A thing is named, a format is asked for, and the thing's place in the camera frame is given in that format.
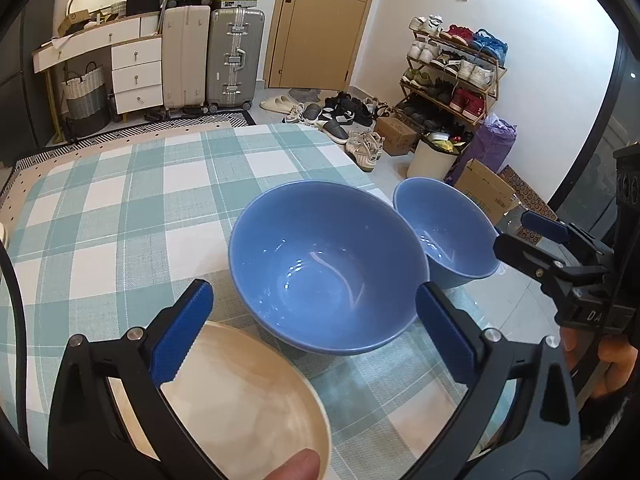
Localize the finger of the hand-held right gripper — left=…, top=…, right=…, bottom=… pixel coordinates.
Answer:
left=520, top=210, right=616, bottom=262
left=492, top=233, right=572, bottom=291

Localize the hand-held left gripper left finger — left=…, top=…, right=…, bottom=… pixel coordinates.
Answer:
left=47, top=279, right=221, bottom=480

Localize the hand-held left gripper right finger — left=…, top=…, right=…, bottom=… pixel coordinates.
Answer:
left=404, top=281, right=583, bottom=480

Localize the blue bowl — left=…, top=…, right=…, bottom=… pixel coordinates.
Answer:
left=392, top=177, right=501, bottom=290
left=228, top=180, right=431, bottom=357

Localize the beige bowl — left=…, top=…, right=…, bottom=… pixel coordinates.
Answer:
left=106, top=320, right=333, bottom=480

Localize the person's right hand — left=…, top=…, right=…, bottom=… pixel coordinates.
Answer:
left=560, top=326, right=640, bottom=402

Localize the person's left hand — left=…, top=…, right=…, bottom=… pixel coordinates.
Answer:
left=263, top=448, right=321, bottom=480

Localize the purple bag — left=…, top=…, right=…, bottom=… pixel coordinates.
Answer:
left=444, top=116, right=519, bottom=187

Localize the teal checked tablecloth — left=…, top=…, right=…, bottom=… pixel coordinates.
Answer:
left=0, top=122, right=518, bottom=480

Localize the white trash bin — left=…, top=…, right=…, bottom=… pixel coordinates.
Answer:
left=407, top=131, right=462, bottom=182

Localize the wooden shoe rack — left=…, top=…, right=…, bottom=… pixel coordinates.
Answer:
left=397, top=14, right=509, bottom=135

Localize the small cardboard box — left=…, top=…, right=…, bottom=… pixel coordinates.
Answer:
left=374, top=114, right=419, bottom=157

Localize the shoe rack with shoes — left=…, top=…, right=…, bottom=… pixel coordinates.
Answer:
left=400, top=14, right=509, bottom=133

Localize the patterned floor rug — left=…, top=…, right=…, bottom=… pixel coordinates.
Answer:
left=0, top=110, right=257, bottom=173

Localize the group of loose shoes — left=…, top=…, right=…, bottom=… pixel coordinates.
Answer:
left=259, top=88, right=387, bottom=174

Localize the woven laundry basket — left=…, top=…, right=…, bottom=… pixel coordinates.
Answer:
left=60, top=61, right=112, bottom=134

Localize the white vanity desk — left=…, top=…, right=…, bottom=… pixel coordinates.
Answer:
left=32, top=9, right=164, bottom=117

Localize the beige suitcase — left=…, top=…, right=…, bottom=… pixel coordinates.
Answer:
left=160, top=3, right=212, bottom=112

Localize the silver suitcase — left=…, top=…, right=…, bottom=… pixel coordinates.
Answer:
left=205, top=7, right=266, bottom=112

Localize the wooden door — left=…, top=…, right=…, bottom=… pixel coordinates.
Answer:
left=268, top=0, right=384, bottom=92

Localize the black cable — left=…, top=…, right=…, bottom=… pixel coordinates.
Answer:
left=0, top=237, right=30, bottom=443

